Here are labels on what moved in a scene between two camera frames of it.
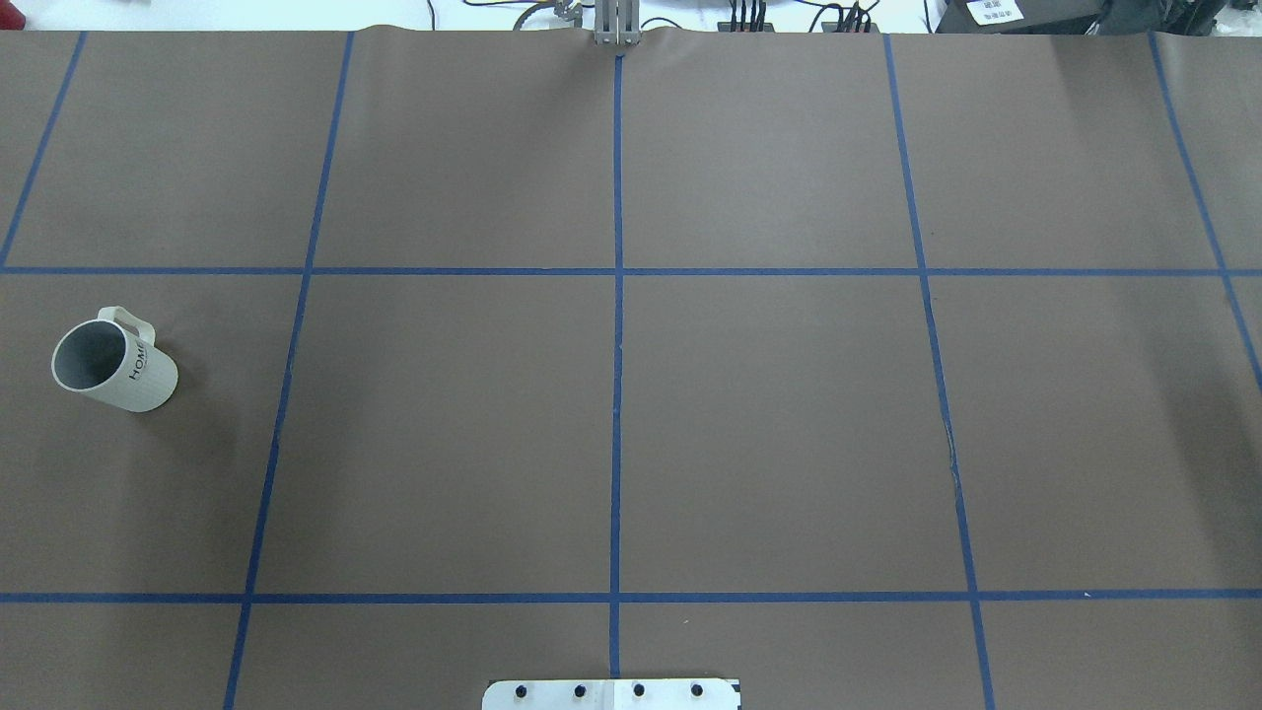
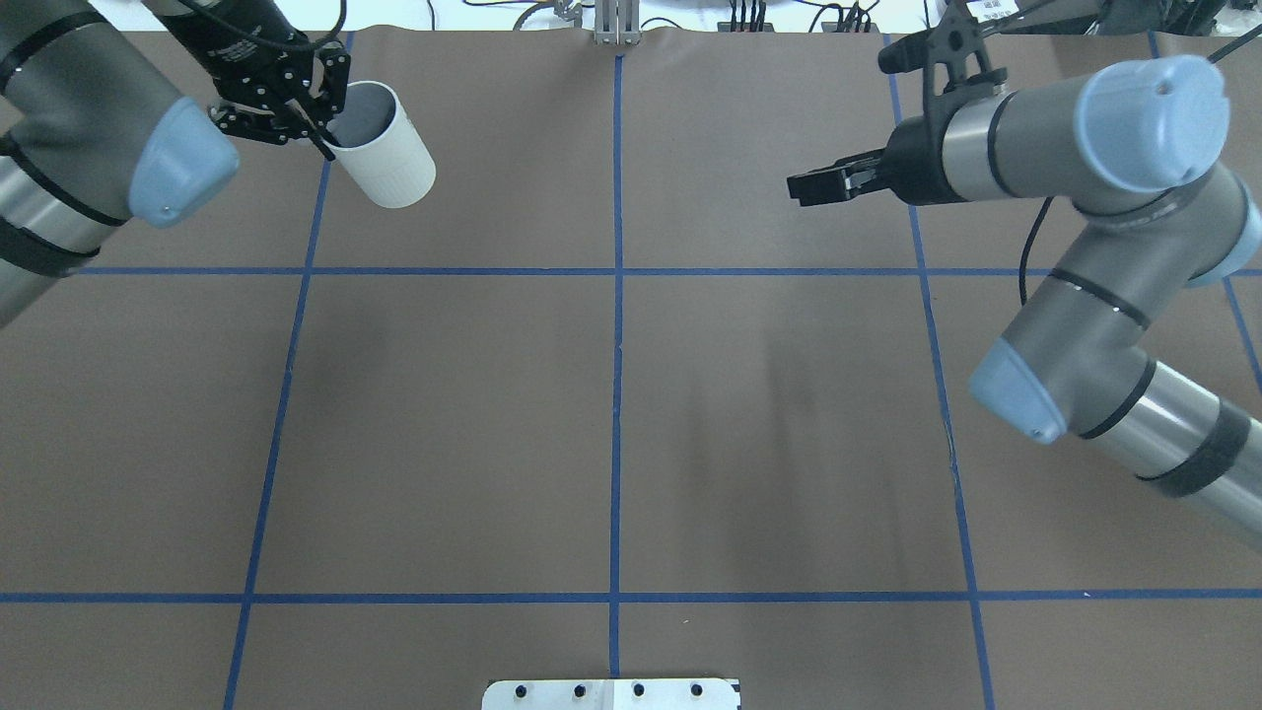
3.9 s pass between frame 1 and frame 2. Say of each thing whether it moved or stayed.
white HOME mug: moved
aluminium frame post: stayed
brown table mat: stayed
